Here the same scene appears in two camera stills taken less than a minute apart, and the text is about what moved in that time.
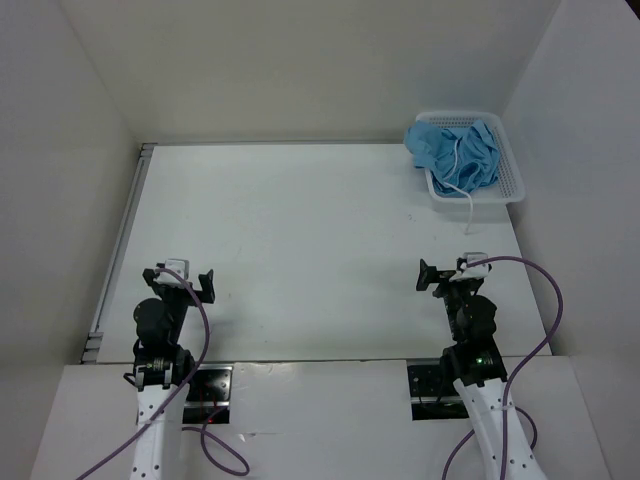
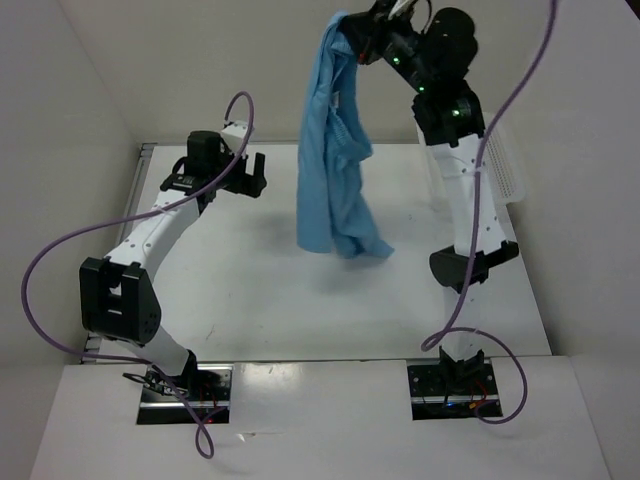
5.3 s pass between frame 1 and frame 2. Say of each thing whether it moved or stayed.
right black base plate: stayed
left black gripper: moved
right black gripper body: moved
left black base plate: stayed
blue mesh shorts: moved
